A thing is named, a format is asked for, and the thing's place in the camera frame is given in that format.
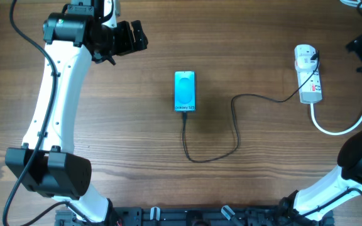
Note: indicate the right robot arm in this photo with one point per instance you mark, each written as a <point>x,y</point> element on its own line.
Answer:
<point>344,182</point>

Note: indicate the Galaxy S25 smartphone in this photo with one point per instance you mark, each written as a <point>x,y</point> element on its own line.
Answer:
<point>184,91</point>

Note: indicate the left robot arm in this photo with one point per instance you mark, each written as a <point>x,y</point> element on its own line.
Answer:
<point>84,32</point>

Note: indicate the white power strip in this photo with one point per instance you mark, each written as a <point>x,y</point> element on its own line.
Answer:
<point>309,82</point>

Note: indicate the white charger plug adapter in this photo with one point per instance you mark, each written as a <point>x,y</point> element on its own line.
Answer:
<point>306,63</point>

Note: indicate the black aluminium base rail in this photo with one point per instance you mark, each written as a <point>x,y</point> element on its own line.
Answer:
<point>251,216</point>

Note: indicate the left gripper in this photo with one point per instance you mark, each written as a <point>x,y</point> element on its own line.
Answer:
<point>127,46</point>

